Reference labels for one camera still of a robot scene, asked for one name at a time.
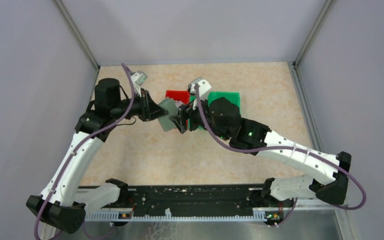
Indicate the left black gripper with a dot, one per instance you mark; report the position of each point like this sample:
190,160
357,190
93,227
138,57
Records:
149,109

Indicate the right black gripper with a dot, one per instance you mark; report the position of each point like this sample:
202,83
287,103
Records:
191,113

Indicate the grey-green card holder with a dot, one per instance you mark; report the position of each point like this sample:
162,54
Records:
168,116

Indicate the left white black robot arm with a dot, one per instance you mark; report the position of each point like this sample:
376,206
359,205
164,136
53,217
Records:
59,204

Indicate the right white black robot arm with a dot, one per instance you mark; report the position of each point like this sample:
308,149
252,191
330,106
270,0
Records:
324,175

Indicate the white cards in red bin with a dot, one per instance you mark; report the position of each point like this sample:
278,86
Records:
180,105

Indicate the red plastic bin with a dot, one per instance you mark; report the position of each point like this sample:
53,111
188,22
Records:
178,95

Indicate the middle green plastic bin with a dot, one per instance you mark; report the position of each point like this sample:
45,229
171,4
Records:
195,121

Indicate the green plastic bin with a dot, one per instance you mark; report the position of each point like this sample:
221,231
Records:
233,97
195,121

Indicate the right green plastic bin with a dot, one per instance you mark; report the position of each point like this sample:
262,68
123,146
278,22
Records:
233,97

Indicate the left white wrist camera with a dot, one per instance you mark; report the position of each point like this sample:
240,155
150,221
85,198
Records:
138,78

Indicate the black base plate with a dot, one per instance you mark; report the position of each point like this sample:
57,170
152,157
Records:
220,200

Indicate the left corner aluminium post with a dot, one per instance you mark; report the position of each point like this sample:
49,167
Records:
76,33

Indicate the corner aluminium post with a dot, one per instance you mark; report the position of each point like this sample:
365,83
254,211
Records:
312,35
76,33

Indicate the white toothed cable duct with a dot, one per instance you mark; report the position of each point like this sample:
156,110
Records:
113,215

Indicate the right side aluminium rail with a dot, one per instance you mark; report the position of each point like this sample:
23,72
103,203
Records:
306,109

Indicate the right corner aluminium post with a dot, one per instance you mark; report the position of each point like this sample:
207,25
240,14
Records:
312,35

